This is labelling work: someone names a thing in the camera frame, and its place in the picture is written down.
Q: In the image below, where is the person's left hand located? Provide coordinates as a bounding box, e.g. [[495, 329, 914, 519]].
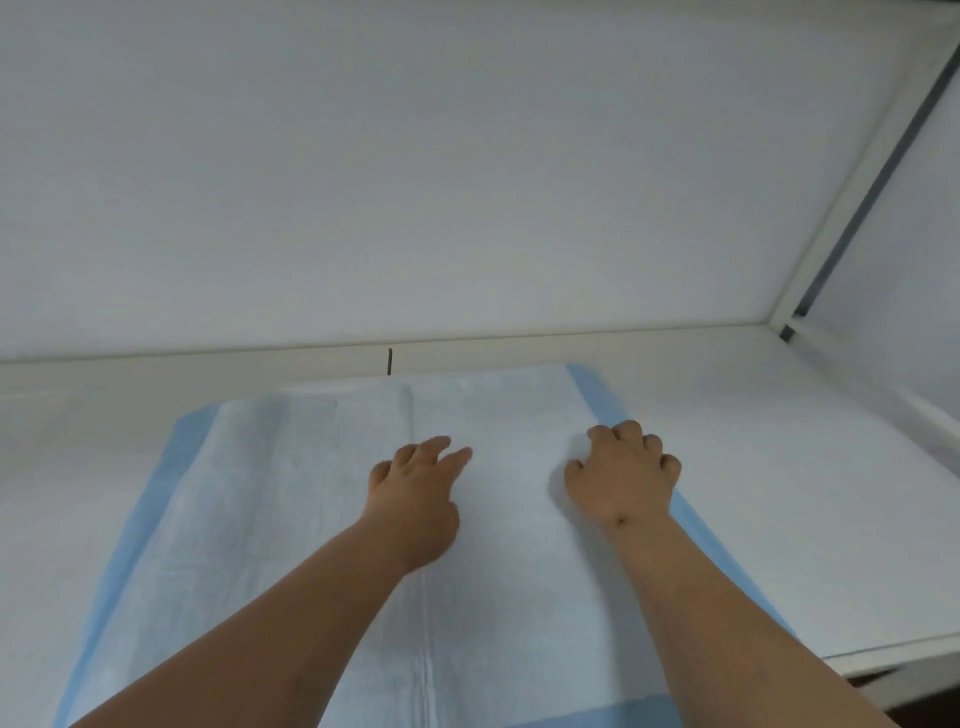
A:
[[358, 436, 474, 577]]

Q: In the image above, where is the person's right hand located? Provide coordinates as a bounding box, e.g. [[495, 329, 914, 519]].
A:
[[564, 420, 683, 532]]

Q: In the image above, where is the white pad with blue border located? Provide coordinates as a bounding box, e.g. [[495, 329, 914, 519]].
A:
[[52, 363, 798, 728]]

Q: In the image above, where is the person's right forearm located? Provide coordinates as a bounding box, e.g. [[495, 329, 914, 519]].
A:
[[600, 513, 899, 728]]

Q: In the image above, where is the person's left forearm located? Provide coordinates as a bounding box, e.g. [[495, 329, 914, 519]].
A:
[[71, 521, 410, 728]]

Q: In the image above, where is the white side rail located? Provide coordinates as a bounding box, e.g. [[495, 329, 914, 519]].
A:
[[780, 315, 960, 459]]

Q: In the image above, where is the white metal frame post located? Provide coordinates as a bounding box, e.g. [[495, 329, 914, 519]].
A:
[[768, 22, 960, 335]]

